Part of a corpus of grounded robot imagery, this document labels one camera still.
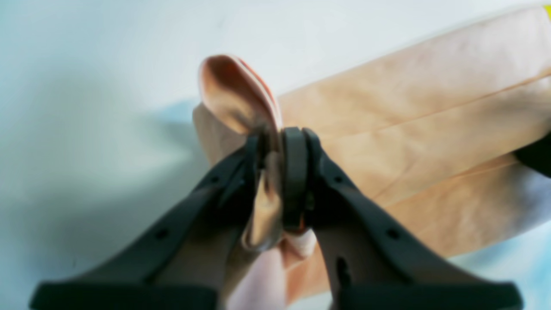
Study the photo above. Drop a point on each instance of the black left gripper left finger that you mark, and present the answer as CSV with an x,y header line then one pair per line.
x,y
180,262

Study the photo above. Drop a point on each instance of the peach pink T-shirt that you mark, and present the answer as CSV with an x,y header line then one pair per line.
x,y
428,133

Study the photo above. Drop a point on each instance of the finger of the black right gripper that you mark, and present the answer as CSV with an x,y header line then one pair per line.
x,y
537,156

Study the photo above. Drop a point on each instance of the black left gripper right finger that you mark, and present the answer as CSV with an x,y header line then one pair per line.
x,y
372,261

